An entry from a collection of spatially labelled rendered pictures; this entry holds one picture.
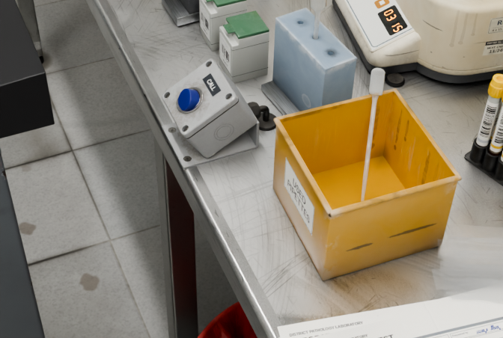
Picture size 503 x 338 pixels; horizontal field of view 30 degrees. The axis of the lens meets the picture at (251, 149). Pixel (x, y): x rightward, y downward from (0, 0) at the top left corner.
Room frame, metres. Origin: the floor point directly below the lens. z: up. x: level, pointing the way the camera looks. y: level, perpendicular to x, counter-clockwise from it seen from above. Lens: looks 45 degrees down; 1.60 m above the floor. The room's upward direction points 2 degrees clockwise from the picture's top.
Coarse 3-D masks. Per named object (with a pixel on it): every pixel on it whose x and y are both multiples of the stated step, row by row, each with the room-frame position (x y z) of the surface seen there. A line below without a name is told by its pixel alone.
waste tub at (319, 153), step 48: (384, 96) 0.71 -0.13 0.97; (288, 144) 0.63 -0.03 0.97; (336, 144) 0.69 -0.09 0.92; (384, 144) 0.71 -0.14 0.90; (432, 144) 0.64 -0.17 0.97; (288, 192) 0.63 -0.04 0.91; (336, 192) 0.66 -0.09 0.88; (384, 192) 0.66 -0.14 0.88; (432, 192) 0.59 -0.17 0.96; (336, 240) 0.55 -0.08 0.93; (384, 240) 0.57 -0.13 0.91; (432, 240) 0.59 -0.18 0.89
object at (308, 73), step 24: (288, 24) 0.82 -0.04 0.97; (312, 24) 0.82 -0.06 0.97; (288, 48) 0.80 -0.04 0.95; (312, 48) 0.78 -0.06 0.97; (336, 48) 0.78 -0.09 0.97; (288, 72) 0.80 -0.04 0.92; (312, 72) 0.76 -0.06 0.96; (336, 72) 0.75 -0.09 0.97; (288, 96) 0.80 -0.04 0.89; (312, 96) 0.76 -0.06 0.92; (336, 96) 0.75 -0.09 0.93
